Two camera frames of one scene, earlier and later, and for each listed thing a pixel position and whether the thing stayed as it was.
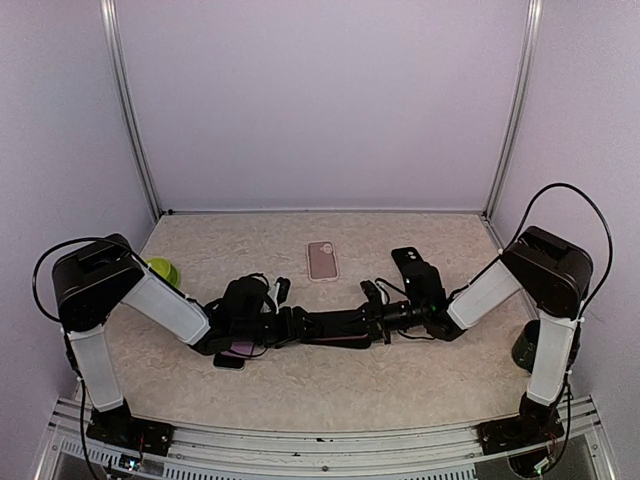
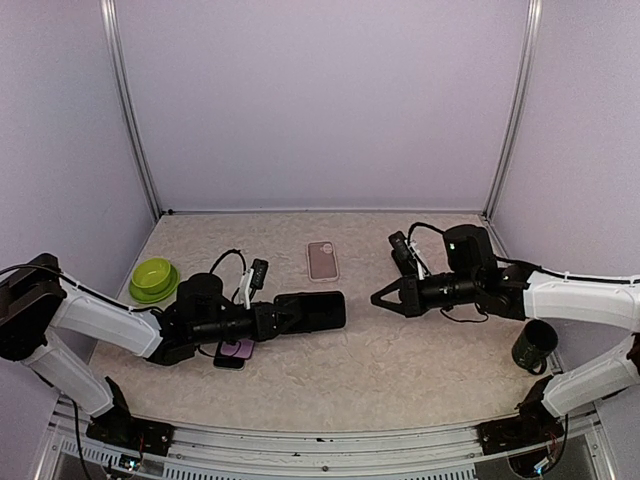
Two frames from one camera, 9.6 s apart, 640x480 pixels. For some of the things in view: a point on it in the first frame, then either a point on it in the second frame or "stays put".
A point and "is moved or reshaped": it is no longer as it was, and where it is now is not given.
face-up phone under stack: x=228 y=362 stays put
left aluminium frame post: x=110 y=15 stays put
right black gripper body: x=381 y=321 -> x=413 y=296
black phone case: x=322 y=324 is moved or reshaped
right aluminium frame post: x=506 y=168 stays put
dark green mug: x=524 y=347 stays put
